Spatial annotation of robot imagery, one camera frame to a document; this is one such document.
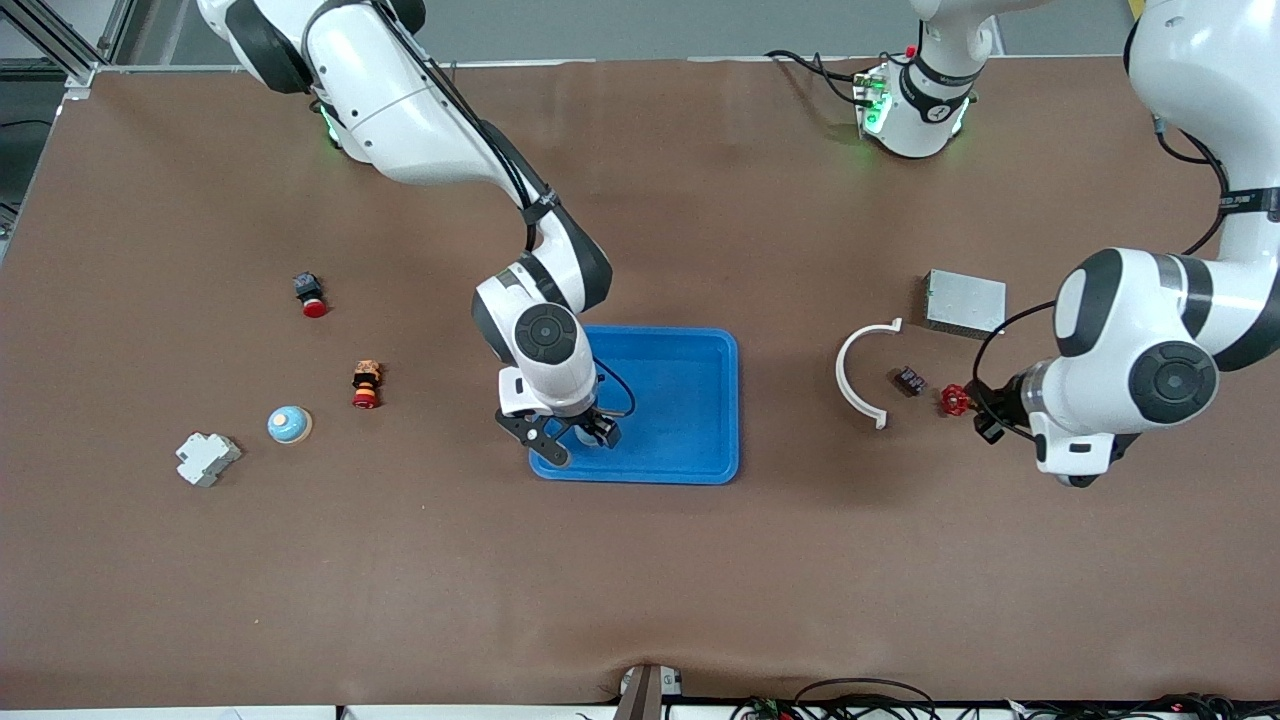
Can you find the silver metal box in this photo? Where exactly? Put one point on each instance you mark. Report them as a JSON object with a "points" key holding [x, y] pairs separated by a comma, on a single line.
{"points": [[964, 303]]}

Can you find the white circuit breaker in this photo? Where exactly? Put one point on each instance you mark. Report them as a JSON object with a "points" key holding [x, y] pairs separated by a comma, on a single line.
{"points": [[207, 459]]}

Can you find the red handwheel brass valve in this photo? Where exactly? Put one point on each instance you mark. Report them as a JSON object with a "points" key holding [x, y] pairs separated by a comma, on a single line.
{"points": [[954, 400]]}

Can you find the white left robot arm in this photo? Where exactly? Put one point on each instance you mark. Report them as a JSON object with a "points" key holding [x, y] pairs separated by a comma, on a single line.
{"points": [[1120, 310]]}

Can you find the light blue desk bell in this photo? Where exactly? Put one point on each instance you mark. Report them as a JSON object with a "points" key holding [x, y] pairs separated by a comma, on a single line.
{"points": [[289, 425], [583, 438]]}

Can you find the brown table cover sheet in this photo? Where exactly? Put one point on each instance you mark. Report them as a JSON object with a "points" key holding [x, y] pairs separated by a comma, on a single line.
{"points": [[640, 580]]}

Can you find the white curved plastic bracket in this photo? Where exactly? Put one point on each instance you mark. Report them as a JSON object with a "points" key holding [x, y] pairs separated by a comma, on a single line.
{"points": [[840, 375]]}

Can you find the grey metal clamp mount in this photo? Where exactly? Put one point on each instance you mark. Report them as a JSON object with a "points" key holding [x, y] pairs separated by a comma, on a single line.
{"points": [[648, 692]]}

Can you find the aluminium frame post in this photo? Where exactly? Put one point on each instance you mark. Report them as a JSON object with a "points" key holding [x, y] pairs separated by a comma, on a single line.
{"points": [[75, 70]]}

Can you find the blue plastic tray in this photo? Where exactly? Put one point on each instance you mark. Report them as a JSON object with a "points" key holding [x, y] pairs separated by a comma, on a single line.
{"points": [[670, 420]]}

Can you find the red yellow emergency stop button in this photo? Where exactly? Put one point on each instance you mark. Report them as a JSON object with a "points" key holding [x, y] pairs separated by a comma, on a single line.
{"points": [[367, 385]]}

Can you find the red button black base switch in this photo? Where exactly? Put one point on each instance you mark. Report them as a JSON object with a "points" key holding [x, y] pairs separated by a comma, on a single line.
{"points": [[311, 294]]}

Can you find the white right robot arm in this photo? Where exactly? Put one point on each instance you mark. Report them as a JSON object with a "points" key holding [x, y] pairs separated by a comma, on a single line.
{"points": [[400, 110]]}

